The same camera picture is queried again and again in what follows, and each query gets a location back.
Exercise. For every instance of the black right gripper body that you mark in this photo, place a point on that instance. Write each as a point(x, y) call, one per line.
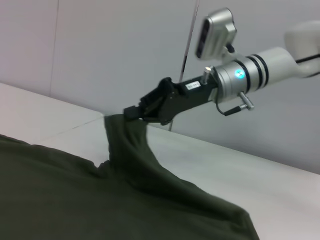
point(190, 97)

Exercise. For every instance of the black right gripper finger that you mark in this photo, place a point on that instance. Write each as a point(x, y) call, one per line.
point(132, 113)
point(160, 95)

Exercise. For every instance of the dark green shirt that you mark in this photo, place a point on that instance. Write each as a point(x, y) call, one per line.
point(75, 200)

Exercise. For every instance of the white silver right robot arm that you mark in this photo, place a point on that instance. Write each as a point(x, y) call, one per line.
point(275, 65)

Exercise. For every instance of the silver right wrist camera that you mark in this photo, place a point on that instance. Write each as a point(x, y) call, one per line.
point(215, 32)

